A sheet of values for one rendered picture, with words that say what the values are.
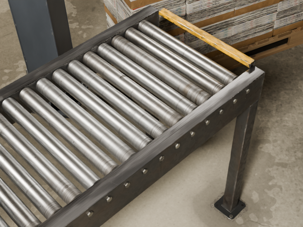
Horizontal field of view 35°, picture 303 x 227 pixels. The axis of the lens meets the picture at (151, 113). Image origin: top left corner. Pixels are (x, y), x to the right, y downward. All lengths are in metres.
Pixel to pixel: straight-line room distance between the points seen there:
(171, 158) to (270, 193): 0.95
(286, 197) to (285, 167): 0.17
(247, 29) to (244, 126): 1.04
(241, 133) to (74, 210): 0.77
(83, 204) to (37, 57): 1.25
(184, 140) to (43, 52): 1.13
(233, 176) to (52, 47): 1.03
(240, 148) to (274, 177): 0.53
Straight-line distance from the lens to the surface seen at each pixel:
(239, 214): 2.19
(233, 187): 2.04
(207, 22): 2.48
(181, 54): 1.68
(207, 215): 2.17
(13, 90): 1.59
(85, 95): 1.52
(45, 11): 2.19
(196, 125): 1.42
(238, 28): 2.64
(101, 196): 1.27
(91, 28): 3.14
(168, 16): 1.79
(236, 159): 1.89
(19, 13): 2.26
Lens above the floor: 1.85
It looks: 47 degrees down
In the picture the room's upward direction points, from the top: 2 degrees counter-clockwise
